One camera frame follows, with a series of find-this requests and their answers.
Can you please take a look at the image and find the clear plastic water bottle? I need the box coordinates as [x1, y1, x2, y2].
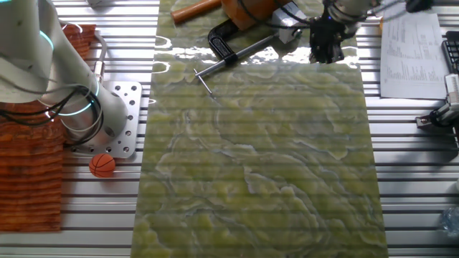
[440, 206, 459, 237]

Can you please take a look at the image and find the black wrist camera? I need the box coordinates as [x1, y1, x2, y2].
[404, 0, 435, 14]

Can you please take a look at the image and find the black keyboard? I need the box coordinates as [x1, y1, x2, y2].
[441, 30, 459, 75]

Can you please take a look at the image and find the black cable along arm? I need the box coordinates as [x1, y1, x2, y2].
[0, 0, 323, 148]

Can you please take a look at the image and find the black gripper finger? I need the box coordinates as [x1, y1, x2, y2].
[309, 38, 329, 65]
[326, 38, 346, 65]

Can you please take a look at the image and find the green marble pattern mat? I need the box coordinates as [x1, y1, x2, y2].
[131, 0, 390, 258]

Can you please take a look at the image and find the grey base cable with connector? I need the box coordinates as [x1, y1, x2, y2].
[93, 30, 108, 82]

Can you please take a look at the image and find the printed paper sheet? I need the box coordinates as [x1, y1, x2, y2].
[379, 6, 451, 100]

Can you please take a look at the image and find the grey push button box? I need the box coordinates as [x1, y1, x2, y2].
[270, 6, 310, 46]

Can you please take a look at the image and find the small orange basketball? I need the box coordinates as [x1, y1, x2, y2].
[88, 153, 117, 179]

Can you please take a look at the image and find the reddish wood grain board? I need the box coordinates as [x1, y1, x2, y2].
[0, 23, 98, 234]

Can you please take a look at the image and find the black steel C-clamp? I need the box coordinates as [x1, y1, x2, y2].
[192, 17, 284, 96]

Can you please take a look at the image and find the small grey clamp device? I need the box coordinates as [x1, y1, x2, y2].
[415, 102, 459, 129]

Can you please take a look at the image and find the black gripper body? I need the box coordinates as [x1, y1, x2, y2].
[308, 16, 347, 46]

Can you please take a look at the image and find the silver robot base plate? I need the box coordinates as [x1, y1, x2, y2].
[70, 80, 143, 159]

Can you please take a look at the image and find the open cardboard box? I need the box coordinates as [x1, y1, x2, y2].
[221, 0, 295, 32]

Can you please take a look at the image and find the wooden handled tool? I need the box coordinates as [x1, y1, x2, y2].
[170, 0, 223, 25]

